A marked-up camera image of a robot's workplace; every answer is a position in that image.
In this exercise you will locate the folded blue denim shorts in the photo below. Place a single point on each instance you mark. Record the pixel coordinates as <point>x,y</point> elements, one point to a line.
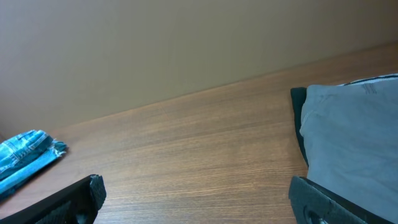
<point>24,155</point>

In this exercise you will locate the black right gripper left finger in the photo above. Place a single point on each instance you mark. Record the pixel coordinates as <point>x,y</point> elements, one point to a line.
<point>77,203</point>

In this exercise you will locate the grey cotton shorts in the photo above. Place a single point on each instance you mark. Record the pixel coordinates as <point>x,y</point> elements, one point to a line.
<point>350,140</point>

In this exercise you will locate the black shorts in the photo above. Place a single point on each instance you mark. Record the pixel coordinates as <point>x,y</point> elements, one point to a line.
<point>298,97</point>

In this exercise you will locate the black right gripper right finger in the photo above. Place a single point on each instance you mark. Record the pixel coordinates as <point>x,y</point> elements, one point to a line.
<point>314,204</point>

